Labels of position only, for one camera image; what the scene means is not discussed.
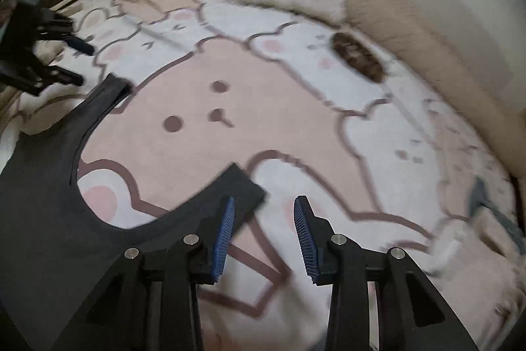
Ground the dark grey tank top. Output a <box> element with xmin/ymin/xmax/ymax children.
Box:
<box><xmin>1</xmin><ymin>76</ymin><xmax>266</xmax><ymax>350</ymax></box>

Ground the pile of light clothes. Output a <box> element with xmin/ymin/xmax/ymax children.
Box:
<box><xmin>429</xmin><ymin>176</ymin><xmax>525</xmax><ymax>349</ymax></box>

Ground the cartoon bear bed sheet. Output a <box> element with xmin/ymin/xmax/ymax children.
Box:
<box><xmin>1</xmin><ymin>0</ymin><xmax>515</xmax><ymax>350</ymax></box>

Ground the brown round item on bed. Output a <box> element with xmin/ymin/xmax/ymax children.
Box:
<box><xmin>331</xmin><ymin>32</ymin><xmax>387</xmax><ymax>84</ymax></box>

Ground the beige long bolster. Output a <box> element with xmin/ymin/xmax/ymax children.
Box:
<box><xmin>337</xmin><ymin>0</ymin><xmax>525</xmax><ymax>179</ymax></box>

